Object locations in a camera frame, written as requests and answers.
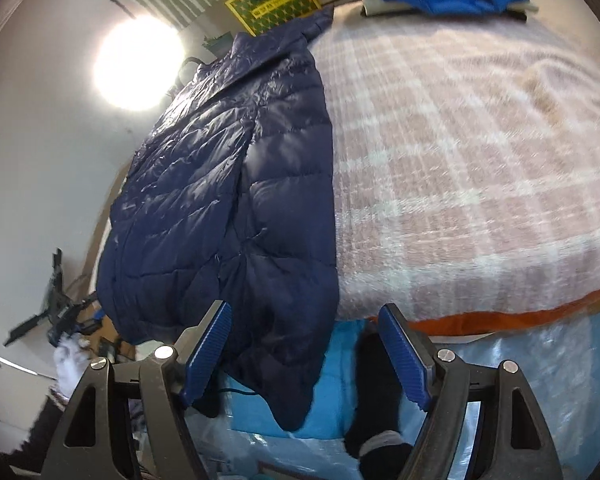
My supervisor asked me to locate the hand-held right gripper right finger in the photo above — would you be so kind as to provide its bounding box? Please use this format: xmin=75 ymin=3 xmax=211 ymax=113
xmin=378 ymin=303 xmax=563 ymax=480

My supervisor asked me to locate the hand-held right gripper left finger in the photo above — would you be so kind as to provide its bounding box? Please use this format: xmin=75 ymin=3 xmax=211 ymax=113
xmin=40 ymin=300 xmax=233 ymax=480

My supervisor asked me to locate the navy puffer jacket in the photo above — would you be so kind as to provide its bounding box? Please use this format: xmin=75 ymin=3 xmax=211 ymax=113
xmin=96 ymin=6 xmax=342 ymax=432

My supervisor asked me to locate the person's left forearm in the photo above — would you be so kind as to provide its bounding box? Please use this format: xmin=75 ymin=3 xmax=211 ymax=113
xmin=54 ymin=337 xmax=92 ymax=396

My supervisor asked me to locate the black tripod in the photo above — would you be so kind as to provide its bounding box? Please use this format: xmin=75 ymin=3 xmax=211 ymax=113
xmin=4 ymin=247 xmax=66 ymax=348

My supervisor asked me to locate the black sock grey band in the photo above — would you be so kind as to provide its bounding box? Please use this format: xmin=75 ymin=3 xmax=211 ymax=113
xmin=344 ymin=332 xmax=416 ymax=473

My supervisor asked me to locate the light blue cloth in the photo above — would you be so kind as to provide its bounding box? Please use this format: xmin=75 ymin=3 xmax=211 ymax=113
xmin=220 ymin=320 xmax=381 ymax=441

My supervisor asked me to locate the orange cloth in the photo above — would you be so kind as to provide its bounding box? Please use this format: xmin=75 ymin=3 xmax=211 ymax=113
xmin=410 ymin=287 xmax=600 ymax=336

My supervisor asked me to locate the clear plastic bag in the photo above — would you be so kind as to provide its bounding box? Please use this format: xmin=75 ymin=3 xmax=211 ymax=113
xmin=190 ymin=310 xmax=600 ymax=480

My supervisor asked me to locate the pink plaid blanket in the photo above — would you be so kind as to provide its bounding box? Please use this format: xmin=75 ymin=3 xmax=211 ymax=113
xmin=310 ymin=0 xmax=600 ymax=323

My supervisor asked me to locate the bright round studio light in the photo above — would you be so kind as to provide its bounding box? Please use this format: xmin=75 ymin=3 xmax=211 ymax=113
xmin=92 ymin=15 xmax=186 ymax=111

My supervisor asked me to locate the green plant pot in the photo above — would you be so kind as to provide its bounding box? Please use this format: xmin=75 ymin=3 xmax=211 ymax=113
xmin=202 ymin=32 xmax=233 ymax=56

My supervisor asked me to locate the yellow green patterned bag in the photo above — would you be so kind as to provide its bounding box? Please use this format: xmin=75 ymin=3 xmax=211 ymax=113
xmin=225 ymin=0 xmax=322 ymax=37

